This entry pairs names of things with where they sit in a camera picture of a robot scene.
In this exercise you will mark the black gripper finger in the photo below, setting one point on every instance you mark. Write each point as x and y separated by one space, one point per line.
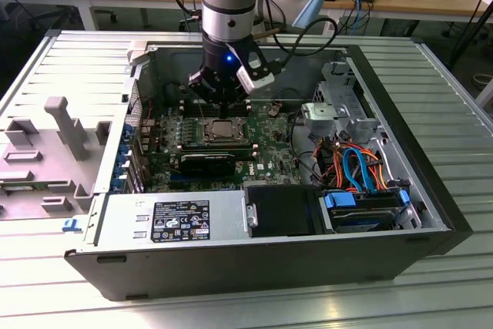
206 84
239 90

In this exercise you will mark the metal locking lever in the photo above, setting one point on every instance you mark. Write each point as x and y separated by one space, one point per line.
201 110
227 140

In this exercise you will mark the black RAM slot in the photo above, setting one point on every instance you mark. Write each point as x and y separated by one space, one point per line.
192 100
192 107
215 147
215 142
192 111
192 103

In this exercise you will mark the CPU socket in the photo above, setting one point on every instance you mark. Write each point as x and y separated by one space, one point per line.
206 139

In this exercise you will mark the blue expansion slot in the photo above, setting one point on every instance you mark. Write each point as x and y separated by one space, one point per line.
179 182

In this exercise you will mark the coin cell battery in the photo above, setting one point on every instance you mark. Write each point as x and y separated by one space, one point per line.
274 108

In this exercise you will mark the green motherboard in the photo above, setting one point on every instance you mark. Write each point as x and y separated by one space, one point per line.
269 144

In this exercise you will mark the silver rear port block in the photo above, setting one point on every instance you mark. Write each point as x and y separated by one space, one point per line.
149 139
148 124
150 149

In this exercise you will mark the black graphics card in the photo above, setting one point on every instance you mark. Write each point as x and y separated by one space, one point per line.
208 163

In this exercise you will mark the blue card retention clip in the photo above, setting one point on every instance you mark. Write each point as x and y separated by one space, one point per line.
120 167
124 150
117 184
128 131

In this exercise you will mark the silver perforated drive cage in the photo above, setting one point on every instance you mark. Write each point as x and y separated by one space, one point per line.
339 86

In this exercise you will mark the power supply label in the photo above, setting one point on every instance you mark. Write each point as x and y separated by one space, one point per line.
181 221

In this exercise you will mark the silver power supply unit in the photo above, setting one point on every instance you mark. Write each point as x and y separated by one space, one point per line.
123 209

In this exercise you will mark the black PC case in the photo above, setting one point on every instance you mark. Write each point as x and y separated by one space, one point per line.
231 267

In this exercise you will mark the hard disk in blue carrier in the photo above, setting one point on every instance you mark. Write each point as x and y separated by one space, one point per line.
362 221

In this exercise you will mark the grey parts rack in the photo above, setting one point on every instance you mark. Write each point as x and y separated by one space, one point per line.
46 175

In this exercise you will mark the black tripod leg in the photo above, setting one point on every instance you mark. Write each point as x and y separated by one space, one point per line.
468 24

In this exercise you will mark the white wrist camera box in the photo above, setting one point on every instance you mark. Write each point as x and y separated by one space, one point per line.
256 78

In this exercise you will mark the grey metal corner bracket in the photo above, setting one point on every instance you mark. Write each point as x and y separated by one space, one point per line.
136 53

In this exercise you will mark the silver drive bracket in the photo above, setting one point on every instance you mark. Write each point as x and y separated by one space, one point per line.
321 111

